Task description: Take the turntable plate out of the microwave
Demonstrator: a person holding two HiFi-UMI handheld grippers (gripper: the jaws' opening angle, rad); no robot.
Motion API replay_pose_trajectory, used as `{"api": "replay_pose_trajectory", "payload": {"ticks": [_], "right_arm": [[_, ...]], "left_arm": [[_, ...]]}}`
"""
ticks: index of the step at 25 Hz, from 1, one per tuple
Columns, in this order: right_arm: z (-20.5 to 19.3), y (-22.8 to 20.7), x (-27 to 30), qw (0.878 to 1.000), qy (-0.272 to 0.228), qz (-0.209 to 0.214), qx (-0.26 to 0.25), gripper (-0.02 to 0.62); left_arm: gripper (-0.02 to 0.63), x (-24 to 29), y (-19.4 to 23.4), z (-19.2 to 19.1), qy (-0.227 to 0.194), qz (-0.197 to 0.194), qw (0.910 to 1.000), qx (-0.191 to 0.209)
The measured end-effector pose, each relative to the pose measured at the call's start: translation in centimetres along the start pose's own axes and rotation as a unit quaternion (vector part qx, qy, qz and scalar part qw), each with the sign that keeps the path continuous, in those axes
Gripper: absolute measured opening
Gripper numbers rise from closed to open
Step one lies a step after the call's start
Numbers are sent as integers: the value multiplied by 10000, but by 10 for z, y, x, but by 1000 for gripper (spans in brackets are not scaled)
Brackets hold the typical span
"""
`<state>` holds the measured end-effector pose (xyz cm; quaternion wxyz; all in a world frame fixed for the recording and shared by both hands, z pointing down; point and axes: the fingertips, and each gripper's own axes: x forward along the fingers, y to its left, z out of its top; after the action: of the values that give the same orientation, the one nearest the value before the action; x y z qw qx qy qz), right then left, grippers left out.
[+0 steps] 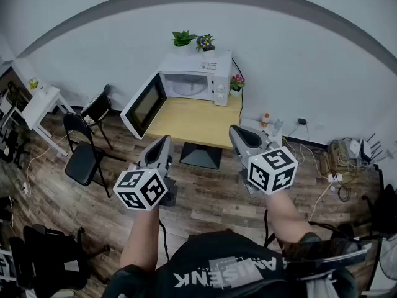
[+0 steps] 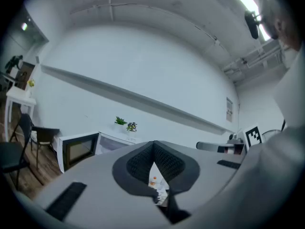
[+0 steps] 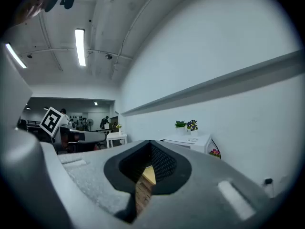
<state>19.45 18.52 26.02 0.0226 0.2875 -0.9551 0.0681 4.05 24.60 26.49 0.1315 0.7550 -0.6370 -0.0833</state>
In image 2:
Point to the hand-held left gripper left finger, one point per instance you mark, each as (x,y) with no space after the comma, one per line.
(95,175)

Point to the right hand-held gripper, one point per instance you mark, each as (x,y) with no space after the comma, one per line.
(253,136)

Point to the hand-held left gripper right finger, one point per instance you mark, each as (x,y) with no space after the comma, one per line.
(205,170)

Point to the white microwave oven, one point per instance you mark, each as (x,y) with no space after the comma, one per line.
(78,149)

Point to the green leafy potted plant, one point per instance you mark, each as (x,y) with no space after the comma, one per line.
(120,121)

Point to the purple flower potted plant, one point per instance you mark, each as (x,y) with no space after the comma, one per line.
(131,127)

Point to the dark seat chair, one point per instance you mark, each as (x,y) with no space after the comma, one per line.
(46,133)

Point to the black folding chair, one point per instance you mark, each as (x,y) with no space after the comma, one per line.
(12,151)

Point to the person's white shirt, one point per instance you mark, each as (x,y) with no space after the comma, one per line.
(293,92)

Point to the white ceiling pipes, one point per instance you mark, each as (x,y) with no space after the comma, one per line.
(259,57)

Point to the white side table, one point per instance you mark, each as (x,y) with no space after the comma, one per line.
(20,96)

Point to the yellow flower plant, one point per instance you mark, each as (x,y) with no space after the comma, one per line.
(31,82)

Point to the brown door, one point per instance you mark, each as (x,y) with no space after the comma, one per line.
(27,74)

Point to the person's head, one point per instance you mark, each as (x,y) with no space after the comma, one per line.
(286,30)

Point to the dark green plant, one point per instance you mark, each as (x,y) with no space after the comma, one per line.
(14,61)

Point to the round ceiling lamp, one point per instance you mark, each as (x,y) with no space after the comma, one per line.
(24,26)

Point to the wall poster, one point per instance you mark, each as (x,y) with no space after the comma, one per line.
(229,110)

